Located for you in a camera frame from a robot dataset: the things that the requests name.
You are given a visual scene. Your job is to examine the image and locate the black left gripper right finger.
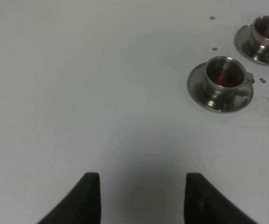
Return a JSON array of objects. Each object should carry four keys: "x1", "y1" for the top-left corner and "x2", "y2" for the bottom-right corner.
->
[{"x1": 184, "y1": 173, "x2": 256, "y2": 224}]

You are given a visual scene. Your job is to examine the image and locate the stainless steel teacup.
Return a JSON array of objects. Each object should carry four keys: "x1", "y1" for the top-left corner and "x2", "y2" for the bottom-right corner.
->
[
  {"x1": 202, "y1": 56, "x2": 255, "y2": 98},
  {"x1": 250, "y1": 15, "x2": 269, "y2": 50}
]

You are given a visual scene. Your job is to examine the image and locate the near stainless steel teacup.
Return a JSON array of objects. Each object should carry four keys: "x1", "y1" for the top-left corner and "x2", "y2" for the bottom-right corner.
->
[{"x1": 202, "y1": 56, "x2": 255, "y2": 98}]

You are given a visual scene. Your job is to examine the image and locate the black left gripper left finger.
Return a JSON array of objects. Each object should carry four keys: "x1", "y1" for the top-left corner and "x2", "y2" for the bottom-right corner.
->
[{"x1": 39, "y1": 172, "x2": 101, "y2": 224}]

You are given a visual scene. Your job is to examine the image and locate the far stainless steel teacup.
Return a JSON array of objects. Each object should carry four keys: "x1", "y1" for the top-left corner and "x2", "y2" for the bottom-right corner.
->
[{"x1": 250, "y1": 15, "x2": 269, "y2": 50}]

